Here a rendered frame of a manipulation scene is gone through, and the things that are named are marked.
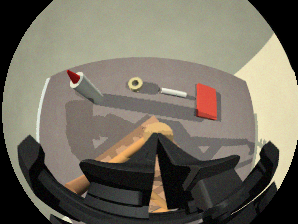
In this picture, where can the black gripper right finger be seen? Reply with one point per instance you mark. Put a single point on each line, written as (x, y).
(180, 171)

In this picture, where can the tan wooden stool seat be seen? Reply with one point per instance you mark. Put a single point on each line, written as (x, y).
(126, 142)

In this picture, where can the grey bottle with red pointed cap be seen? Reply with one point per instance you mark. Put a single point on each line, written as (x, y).
(80, 83)

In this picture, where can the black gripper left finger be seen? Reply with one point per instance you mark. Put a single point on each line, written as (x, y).
(136, 174)

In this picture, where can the white cylindrical rod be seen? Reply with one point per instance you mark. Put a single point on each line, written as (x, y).
(173, 92)

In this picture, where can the tan wooden stool leg frame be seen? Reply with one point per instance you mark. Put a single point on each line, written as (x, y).
(81, 184)

